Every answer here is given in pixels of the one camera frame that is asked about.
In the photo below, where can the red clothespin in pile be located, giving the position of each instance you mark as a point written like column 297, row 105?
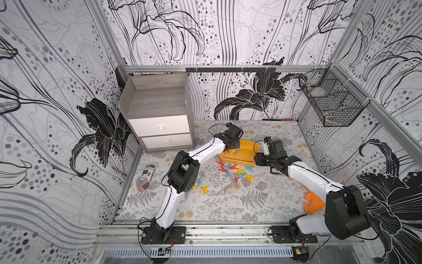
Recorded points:
column 225, row 167

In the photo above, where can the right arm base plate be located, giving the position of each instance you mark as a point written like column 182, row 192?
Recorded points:
column 290, row 234

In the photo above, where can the black wire wall basket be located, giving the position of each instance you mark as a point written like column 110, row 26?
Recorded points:
column 331, row 97

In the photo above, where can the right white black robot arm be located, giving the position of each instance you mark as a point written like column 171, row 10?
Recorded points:
column 345, row 212

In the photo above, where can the orange monster plush toy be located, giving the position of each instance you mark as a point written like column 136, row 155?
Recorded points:
column 313, row 203

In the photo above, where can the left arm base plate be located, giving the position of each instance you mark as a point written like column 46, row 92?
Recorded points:
column 173, row 235

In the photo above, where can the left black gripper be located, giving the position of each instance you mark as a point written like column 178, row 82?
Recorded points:
column 234, row 144

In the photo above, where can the wooden two-drawer cabinet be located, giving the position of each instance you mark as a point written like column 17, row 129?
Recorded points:
column 159, row 112

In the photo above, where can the black wall rail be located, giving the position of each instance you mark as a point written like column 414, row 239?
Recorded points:
column 231, row 70

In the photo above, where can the white cable duct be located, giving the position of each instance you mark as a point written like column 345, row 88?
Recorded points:
column 203, row 251

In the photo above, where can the yellow plastic storage box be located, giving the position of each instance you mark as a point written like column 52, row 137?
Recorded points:
column 246, row 157

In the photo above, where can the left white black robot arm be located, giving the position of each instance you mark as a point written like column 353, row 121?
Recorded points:
column 183, row 174

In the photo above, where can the teal clothespin right pile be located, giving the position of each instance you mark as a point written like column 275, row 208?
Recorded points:
column 249, row 168

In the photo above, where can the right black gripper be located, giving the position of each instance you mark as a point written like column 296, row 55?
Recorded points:
column 261, row 159

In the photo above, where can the red-handled screwdriver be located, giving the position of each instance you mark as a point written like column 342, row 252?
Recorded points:
column 279, row 120

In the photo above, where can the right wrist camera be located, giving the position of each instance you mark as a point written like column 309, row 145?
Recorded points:
column 266, row 148

